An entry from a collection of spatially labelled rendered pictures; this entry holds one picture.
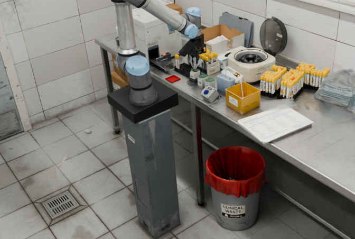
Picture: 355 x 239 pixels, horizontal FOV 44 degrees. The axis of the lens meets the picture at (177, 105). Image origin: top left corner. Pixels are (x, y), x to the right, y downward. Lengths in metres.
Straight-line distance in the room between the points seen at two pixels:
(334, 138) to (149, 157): 0.98
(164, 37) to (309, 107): 1.05
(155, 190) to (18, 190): 1.24
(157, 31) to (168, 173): 0.90
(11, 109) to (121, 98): 1.76
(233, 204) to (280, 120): 0.69
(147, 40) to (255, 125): 0.98
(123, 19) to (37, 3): 1.68
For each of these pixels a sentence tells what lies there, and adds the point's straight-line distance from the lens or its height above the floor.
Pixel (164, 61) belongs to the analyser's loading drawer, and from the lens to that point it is 2.78.
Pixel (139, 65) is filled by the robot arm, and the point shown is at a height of 1.16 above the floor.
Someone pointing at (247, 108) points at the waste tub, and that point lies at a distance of 2.31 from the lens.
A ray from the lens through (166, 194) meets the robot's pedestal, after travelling 2.68.
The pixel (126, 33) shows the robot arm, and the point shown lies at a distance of 2.30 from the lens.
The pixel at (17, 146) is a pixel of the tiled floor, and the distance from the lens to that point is 3.96.
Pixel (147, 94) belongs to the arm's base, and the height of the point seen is 0.99.
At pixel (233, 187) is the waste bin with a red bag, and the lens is 2.57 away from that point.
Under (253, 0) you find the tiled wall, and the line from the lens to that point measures 2.89.
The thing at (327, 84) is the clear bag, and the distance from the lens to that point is 2.42.
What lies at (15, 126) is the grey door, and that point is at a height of 0.08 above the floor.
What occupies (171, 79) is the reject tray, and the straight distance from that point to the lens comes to 2.67.
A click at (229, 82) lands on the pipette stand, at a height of 0.96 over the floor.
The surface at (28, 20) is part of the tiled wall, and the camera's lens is 3.87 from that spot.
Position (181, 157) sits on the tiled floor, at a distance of 3.45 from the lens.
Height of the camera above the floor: 2.11
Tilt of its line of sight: 31 degrees down
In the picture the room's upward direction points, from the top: 5 degrees counter-clockwise
